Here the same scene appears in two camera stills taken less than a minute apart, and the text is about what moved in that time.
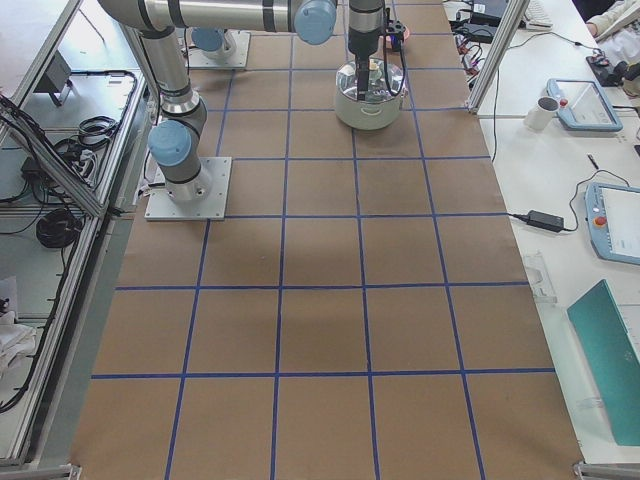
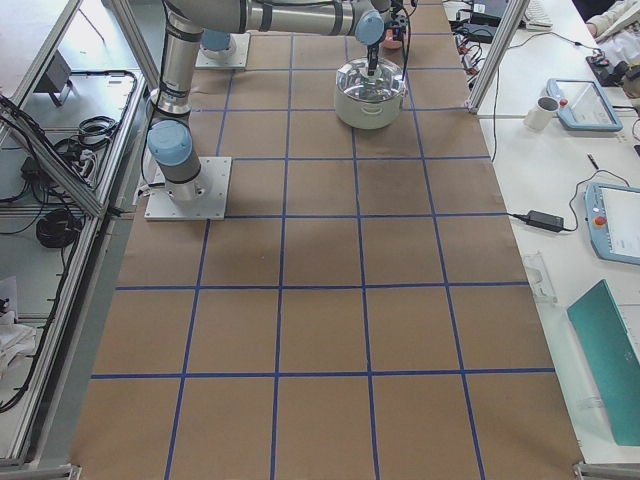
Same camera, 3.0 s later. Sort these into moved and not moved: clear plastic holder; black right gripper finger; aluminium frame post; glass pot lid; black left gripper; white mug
Moved: black right gripper finger; black left gripper
Not moved: aluminium frame post; white mug; glass pot lid; clear plastic holder
